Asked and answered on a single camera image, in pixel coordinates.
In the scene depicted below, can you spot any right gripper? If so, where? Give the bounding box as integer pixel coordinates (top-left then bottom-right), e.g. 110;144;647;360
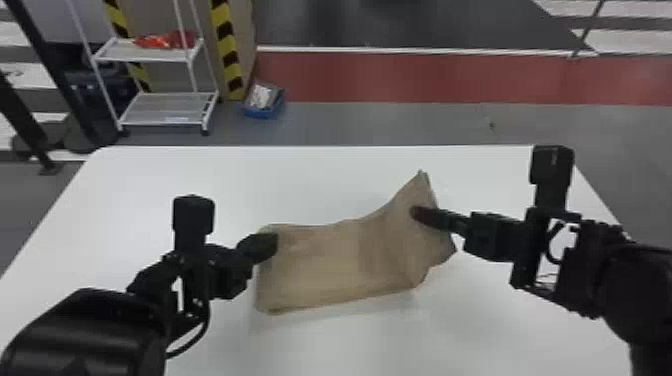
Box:
409;205;528;263

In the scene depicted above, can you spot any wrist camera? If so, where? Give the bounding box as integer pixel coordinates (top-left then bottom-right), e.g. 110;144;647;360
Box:
509;144;583;292
171;194;217;260

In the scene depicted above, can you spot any white wire rack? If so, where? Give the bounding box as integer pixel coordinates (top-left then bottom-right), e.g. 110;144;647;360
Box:
64;0;221;137

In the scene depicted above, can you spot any red snack packet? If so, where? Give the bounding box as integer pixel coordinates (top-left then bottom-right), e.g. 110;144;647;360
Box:
133;30;199;51

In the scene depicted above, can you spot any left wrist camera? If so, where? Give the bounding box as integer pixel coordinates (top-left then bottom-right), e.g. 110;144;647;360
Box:
171;194;217;260

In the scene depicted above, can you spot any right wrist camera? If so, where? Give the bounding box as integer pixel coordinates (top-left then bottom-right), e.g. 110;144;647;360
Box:
509;144;583;292

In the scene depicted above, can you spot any blue basket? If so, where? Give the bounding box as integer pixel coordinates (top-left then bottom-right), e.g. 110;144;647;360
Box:
241;82;287;119

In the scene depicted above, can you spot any black cable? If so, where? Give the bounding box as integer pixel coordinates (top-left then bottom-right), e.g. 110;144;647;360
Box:
164;300;212;360

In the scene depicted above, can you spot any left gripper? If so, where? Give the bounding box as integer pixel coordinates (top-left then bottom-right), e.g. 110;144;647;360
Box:
196;231;280;302

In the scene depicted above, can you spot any beige towel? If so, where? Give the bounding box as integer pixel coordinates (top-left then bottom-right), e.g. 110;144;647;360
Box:
253;168;457;316

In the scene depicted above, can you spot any yellow black striped post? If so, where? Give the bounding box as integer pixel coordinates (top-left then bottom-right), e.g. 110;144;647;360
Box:
209;0;248;102
102;0;154;94

